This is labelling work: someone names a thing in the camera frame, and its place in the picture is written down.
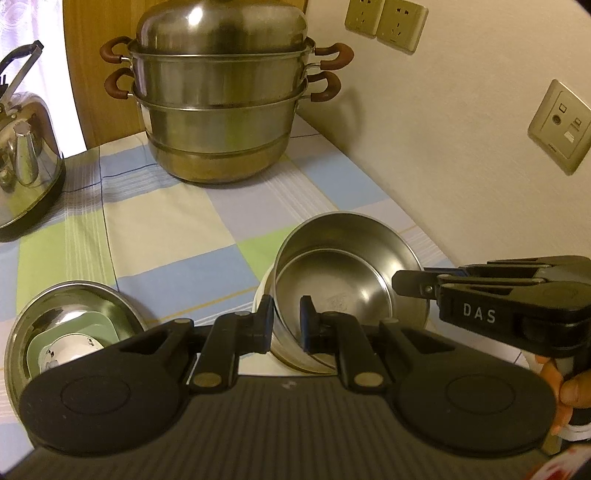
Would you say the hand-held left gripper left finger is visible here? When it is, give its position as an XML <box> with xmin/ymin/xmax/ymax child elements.
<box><xmin>115</xmin><ymin>294</ymin><xmax>276</xmax><ymax>389</ymax></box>

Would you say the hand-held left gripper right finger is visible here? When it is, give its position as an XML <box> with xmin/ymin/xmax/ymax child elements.
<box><xmin>298</xmin><ymin>295</ymin><xmax>446</xmax><ymax>391</ymax></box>

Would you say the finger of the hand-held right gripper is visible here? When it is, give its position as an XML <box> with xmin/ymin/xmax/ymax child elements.
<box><xmin>392</xmin><ymin>269</ymin><xmax>465</xmax><ymax>306</ymax></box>
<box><xmin>422</xmin><ymin>258</ymin><xmax>552</xmax><ymax>280</ymax></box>

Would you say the cream plastic bowl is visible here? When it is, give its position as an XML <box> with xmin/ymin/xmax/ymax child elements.
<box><xmin>238</xmin><ymin>267</ymin><xmax>305</xmax><ymax>377</ymax></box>

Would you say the stainless steel bowl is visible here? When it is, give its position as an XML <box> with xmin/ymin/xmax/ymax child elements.
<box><xmin>270</xmin><ymin>211</ymin><xmax>424</xmax><ymax>374</ymax></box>

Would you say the green square plate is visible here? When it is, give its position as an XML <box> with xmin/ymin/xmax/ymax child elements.
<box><xmin>26</xmin><ymin>311</ymin><xmax>122</xmax><ymax>376</ymax></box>

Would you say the round stainless steel plate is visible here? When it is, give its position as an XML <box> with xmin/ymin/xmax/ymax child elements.
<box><xmin>4</xmin><ymin>281</ymin><xmax>148</xmax><ymax>416</ymax></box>

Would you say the small floral dish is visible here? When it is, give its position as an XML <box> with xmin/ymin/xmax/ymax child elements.
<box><xmin>39</xmin><ymin>335</ymin><xmax>105</xmax><ymax>372</ymax></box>

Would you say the person's right hand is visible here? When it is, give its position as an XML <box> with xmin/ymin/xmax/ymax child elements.
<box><xmin>538</xmin><ymin>355</ymin><xmax>591</xmax><ymax>437</ymax></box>

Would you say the checked pastel tablecloth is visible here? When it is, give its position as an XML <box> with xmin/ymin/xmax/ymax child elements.
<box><xmin>0</xmin><ymin>113</ymin><xmax>455</xmax><ymax>462</ymax></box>

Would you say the stainless steel steamer pot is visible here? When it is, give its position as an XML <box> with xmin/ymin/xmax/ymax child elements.
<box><xmin>100</xmin><ymin>0</ymin><xmax>355</xmax><ymax>185</ymax></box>

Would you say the wooden door panel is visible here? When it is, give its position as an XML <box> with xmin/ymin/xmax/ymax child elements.
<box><xmin>62</xmin><ymin>0</ymin><xmax>153</xmax><ymax>148</ymax></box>

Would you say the stainless steel kettle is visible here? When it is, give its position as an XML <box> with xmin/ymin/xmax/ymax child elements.
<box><xmin>0</xmin><ymin>41</ymin><xmax>66</xmax><ymax>243</ymax></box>

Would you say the pink curtain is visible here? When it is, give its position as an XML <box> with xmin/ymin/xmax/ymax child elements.
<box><xmin>0</xmin><ymin>0</ymin><xmax>88</xmax><ymax>153</ymax></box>

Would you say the beige wall data socket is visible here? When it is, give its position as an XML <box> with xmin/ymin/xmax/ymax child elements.
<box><xmin>527</xmin><ymin>79</ymin><xmax>591</xmax><ymax>175</ymax></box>

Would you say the beige wall power socket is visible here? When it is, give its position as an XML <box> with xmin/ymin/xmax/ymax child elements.
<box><xmin>344</xmin><ymin>0</ymin><xmax>386</xmax><ymax>38</ymax></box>
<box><xmin>376</xmin><ymin>0</ymin><xmax>429</xmax><ymax>52</ymax></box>

